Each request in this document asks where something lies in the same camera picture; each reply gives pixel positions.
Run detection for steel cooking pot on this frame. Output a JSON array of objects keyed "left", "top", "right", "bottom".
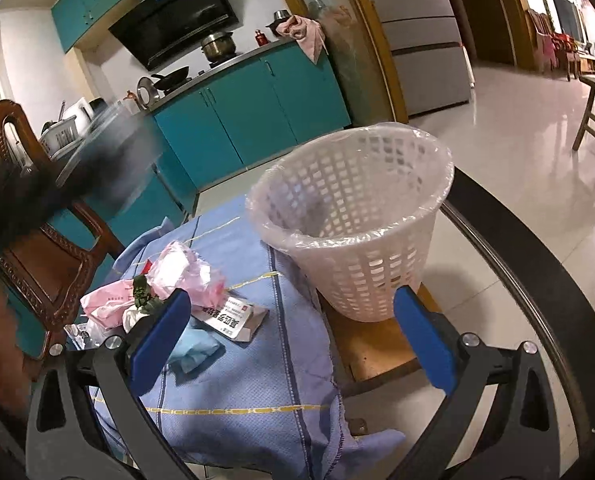
[{"left": 201, "top": 32, "right": 236, "bottom": 63}]

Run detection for green leafy vegetable scrap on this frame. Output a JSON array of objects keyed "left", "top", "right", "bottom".
[{"left": 132, "top": 274, "right": 163, "bottom": 315}]

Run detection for wooden board under basket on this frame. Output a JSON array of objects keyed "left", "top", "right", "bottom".
[{"left": 318, "top": 294, "right": 421, "bottom": 396}]

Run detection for light blue face mask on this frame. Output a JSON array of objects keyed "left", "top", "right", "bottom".
[{"left": 167, "top": 323, "right": 224, "bottom": 374}]

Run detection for blue checkered cloth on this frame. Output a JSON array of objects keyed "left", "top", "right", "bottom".
[{"left": 111, "top": 198, "right": 405, "bottom": 479}]

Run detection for silver foil wrapper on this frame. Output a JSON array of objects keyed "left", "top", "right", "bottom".
[{"left": 64, "top": 321, "right": 104, "bottom": 350}]

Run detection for pink plastic bag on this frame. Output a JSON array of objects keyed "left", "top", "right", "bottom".
[{"left": 146, "top": 240, "right": 226, "bottom": 308}]

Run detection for silver refrigerator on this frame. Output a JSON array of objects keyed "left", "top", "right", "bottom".
[{"left": 371, "top": 0, "right": 471, "bottom": 116}]

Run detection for pink hanging towel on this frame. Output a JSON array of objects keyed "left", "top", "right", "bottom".
[{"left": 276, "top": 14, "right": 327, "bottom": 65}]

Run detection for carved wooden chair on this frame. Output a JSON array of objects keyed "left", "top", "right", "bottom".
[{"left": 0, "top": 100, "right": 124, "bottom": 362}]

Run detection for white plastic waste basket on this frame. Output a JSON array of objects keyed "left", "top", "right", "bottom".
[{"left": 246, "top": 122, "right": 455, "bottom": 323}]

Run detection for pink paper wrapper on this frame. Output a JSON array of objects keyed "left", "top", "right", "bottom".
[{"left": 80, "top": 280, "right": 134, "bottom": 330}]

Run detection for red bottle on counter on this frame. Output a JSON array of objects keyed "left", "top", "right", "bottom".
[{"left": 255, "top": 29, "right": 269, "bottom": 47}]

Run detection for white medicine box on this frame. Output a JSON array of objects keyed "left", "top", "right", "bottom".
[{"left": 191, "top": 296, "right": 268, "bottom": 344}]

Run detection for white tissue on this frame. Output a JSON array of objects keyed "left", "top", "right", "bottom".
[{"left": 122, "top": 306, "right": 148, "bottom": 333}]

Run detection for teal kitchen cabinets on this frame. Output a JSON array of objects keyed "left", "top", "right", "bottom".
[{"left": 94, "top": 40, "right": 352, "bottom": 245}]

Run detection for black range hood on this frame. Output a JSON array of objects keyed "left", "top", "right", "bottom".
[{"left": 110, "top": 0, "right": 239, "bottom": 70}]

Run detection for black wok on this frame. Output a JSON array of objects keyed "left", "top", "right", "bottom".
[{"left": 151, "top": 66, "right": 189, "bottom": 92}]

